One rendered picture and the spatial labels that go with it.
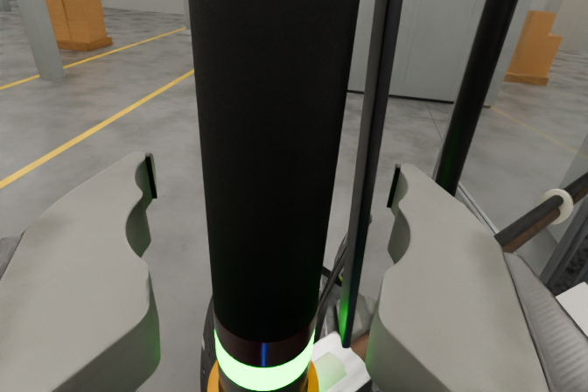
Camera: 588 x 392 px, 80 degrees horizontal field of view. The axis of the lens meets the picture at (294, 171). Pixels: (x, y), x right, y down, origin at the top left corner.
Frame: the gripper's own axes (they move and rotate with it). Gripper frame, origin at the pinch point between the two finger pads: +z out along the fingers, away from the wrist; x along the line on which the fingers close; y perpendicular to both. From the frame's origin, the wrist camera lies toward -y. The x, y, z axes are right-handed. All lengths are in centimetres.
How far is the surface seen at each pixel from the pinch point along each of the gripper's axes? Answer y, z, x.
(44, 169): 166, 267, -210
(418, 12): 43, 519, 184
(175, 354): 166, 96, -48
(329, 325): 53, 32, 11
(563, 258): 40, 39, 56
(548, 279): 46, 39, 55
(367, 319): 51, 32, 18
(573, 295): 32, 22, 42
